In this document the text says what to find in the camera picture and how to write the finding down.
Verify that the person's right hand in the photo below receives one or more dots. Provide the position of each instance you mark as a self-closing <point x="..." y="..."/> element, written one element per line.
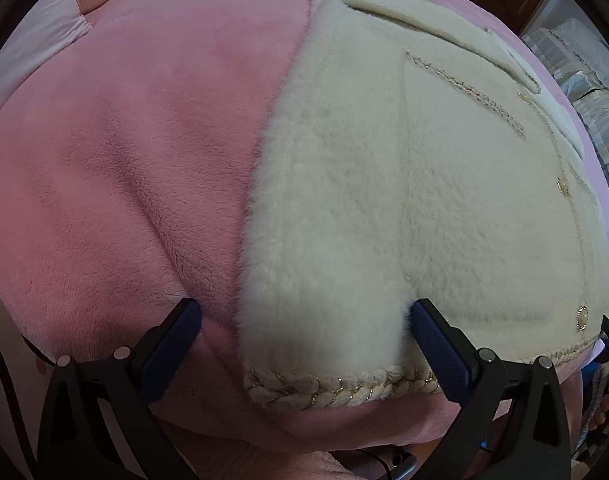
<point x="601" y="405"/>

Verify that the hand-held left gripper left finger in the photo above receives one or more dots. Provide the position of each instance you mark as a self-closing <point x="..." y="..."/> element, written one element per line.
<point x="174" y="340"/>

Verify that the white fluffy cardigan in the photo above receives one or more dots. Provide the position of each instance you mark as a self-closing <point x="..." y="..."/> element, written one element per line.
<point x="384" y="185"/>

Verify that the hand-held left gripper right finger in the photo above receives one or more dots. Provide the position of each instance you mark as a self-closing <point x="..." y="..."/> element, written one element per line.
<point x="439" y="350"/>

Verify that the pink plush bed blanket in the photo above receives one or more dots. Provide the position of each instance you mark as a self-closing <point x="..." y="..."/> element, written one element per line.
<point x="134" y="160"/>

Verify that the pink cartoon print cushion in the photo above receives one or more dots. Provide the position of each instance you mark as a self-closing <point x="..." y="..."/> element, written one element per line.
<point x="34" y="40"/>

